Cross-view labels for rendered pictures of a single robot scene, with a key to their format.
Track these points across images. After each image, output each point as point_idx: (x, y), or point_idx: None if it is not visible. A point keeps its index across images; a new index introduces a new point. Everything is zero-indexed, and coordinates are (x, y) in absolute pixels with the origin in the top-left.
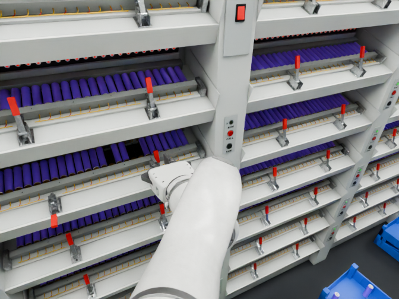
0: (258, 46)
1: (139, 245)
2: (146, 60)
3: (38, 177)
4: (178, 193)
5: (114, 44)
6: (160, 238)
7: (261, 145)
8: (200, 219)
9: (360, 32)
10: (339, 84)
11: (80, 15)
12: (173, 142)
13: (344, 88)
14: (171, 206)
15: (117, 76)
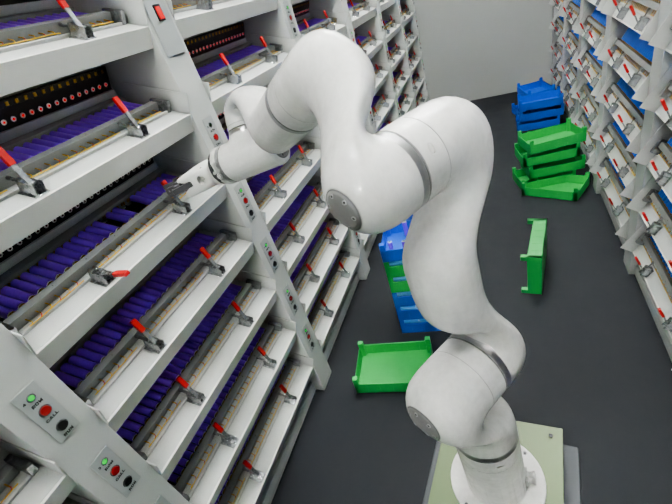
0: None
1: (210, 303)
2: (86, 105)
3: (54, 271)
4: (224, 150)
5: (73, 59)
6: (223, 287)
7: None
8: (260, 97)
9: (249, 38)
10: (267, 71)
11: (20, 43)
12: None
13: (272, 76)
14: (225, 166)
15: (70, 124)
